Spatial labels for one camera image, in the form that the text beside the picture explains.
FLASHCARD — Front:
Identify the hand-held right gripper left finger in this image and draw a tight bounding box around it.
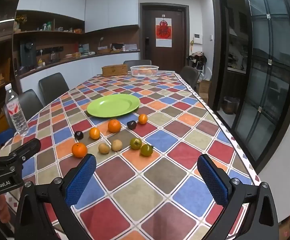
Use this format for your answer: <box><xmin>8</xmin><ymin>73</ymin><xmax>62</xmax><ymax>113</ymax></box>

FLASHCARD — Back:
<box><xmin>15</xmin><ymin>153</ymin><xmax>97</xmax><ymax>240</ymax></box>

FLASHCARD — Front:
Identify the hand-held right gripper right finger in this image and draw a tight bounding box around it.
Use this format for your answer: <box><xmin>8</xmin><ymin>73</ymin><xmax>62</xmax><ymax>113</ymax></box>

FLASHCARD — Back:
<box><xmin>197</xmin><ymin>154</ymin><xmax>279</xmax><ymax>240</ymax></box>

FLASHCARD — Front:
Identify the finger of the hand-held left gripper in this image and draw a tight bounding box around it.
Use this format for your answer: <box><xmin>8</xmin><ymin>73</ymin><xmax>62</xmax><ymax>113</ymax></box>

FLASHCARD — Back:
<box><xmin>0</xmin><ymin>138</ymin><xmax>42</xmax><ymax>167</ymax></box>
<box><xmin>0</xmin><ymin>127</ymin><xmax>16</xmax><ymax>153</ymax></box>

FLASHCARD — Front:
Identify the green tomato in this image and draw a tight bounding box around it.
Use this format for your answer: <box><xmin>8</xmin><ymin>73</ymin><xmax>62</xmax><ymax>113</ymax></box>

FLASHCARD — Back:
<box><xmin>140</xmin><ymin>144</ymin><xmax>154</xmax><ymax>157</ymax></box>
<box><xmin>130</xmin><ymin>138</ymin><xmax>143</xmax><ymax>150</ymax></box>

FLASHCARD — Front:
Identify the green plate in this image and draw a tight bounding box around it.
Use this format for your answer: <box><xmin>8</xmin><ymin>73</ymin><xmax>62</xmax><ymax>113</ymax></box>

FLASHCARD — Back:
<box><xmin>86</xmin><ymin>94</ymin><xmax>140</xmax><ymax>118</ymax></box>

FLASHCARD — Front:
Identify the clear water bottle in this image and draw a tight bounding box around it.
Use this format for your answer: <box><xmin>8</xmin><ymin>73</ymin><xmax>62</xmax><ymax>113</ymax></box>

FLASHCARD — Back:
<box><xmin>5</xmin><ymin>83</ymin><xmax>29</xmax><ymax>137</ymax></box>

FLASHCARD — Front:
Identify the dark grey chair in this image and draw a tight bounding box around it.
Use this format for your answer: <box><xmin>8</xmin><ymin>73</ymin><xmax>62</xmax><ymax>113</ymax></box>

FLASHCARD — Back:
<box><xmin>179</xmin><ymin>66</ymin><xmax>200</xmax><ymax>90</ymax></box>
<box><xmin>3</xmin><ymin>89</ymin><xmax>44</xmax><ymax>128</ymax></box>
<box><xmin>123</xmin><ymin>60</ymin><xmax>152</xmax><ymax>67</ymax></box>
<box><xmin>38</xmin><ymin>72</ymin><xmax>70</xmax><ymax>105</ymax></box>

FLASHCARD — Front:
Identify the checkered tablecloth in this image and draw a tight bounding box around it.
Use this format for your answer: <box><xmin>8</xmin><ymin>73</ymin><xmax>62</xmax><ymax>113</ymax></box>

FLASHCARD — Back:
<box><xmin>0</xmin><ymin>70</ymin><xmax>262</xmax><ymax>240</ymax></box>

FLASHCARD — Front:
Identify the cardboard box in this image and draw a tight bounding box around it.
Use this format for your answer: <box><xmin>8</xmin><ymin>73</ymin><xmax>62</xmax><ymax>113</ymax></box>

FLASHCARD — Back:
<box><xmin>199</xmin><ymin>80</ymin><xmax>212</xmax><ymax>104</ymax></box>

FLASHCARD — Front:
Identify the glass sliding door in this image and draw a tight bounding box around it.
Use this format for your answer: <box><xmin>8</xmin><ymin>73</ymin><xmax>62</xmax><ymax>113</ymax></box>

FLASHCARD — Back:
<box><xmin>211</xmin><ymin>0</ymin><xmax>290</xmax><ymax>173</ymax></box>

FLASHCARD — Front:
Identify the wicker box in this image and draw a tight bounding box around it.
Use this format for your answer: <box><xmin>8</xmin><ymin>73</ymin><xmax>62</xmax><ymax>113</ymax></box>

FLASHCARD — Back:
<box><xmin>101</xmin><ymin>64</ymin><xmax>128</xmax><ymax>77</ymax></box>

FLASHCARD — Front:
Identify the yellow flower bunch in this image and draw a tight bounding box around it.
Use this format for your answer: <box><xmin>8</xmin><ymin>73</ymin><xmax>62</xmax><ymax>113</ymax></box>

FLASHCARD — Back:
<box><xmin>15</xmin><ymin>14</ymin><xmax>27</xmax><ymax>32</ymax></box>

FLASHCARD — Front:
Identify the dark clothes pile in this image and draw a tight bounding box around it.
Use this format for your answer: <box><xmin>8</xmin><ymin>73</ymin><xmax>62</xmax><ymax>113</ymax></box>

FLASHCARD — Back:
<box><xmin>187</xmin><ymin>52</ymin><xmax>207</xmax><ymax>72</ymax></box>

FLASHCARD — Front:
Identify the white plastic basket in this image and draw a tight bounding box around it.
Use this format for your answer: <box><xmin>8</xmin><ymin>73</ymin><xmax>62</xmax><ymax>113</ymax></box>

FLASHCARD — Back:
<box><xmin>130</xmin><ymin>65</ymin><xmax>160</xmax><ymax>77</ymax></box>

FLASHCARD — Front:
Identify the dark brown door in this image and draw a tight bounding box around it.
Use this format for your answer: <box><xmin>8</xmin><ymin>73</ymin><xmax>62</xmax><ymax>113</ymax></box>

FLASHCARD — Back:
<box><xmin>140</xmin><ymin>3</ymin><xmax>189</xmax><ymax>72</ymax></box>

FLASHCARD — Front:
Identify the red and white door poster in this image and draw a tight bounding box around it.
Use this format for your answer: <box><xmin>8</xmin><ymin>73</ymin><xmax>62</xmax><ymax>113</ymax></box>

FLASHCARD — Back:
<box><xmin>156</xmin><ymin>17</ymin><xmax>173</xmax><ymax>47</ymax></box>

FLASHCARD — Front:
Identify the wooden wall shelf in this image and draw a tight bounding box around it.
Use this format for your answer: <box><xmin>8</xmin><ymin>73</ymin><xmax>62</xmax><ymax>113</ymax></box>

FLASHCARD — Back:
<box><xmin>12</xmin><ymin>10</ymin><xmax>86</xmax><ymax>77</ymax></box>

